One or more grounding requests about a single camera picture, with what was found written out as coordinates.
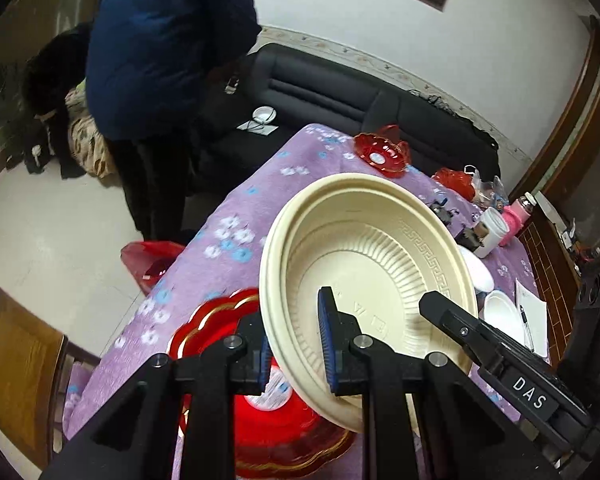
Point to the red scalloped plate with label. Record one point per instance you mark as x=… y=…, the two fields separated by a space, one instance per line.
x=280 y=432

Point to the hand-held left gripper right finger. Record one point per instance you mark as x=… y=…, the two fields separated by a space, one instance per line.
x=328 y=345

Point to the cream plastic plate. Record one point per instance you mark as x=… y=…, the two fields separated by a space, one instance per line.
x=370 y=240

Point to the small red scalloped plate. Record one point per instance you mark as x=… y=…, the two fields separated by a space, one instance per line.
x=395 y=152

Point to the black sofa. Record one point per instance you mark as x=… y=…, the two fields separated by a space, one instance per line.
x=330 y=95

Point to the red plastic bag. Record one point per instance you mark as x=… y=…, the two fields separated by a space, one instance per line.
x=150 y=260

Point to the leaf-patterned blanket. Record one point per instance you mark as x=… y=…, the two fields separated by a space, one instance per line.
x=87 y=135

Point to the red dish at back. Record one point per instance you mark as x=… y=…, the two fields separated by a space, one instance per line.
x=452 y=180

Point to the white paper sheet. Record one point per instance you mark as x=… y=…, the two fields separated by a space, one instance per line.
x=257 y=129

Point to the pink flask with knitted sleeve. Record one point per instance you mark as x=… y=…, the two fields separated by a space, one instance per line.
x=515 y=220

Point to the purple floral tablecloth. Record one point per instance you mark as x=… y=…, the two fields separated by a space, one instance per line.
x=260 y=200

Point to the small white paper bowl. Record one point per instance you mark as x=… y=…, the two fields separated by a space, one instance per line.
x=477 y=270

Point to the wooden chair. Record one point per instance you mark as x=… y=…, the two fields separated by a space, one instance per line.
x=15 y=350

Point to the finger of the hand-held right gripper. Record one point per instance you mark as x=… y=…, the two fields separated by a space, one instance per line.
x=455 y=322

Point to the black bottle with cork top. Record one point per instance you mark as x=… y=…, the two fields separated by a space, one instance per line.
x=472 y=240

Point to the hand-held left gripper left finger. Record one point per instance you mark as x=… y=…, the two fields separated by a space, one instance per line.
x=265 y=367

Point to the dark cloth pile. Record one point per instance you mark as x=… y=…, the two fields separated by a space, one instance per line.
x=55 y=85

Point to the clear plastic bag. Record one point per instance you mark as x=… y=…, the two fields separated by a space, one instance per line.
x=492 y=192

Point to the wooden brick-pattern cabinet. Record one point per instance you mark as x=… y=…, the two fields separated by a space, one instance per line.
x=555 y=280

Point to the lined paper notepad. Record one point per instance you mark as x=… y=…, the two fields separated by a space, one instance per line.
x=537 y=320

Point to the white cup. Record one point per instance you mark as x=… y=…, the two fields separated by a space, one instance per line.
x=495 y=235

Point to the black ballpoint pen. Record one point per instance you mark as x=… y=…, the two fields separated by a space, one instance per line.
x=527 y=327

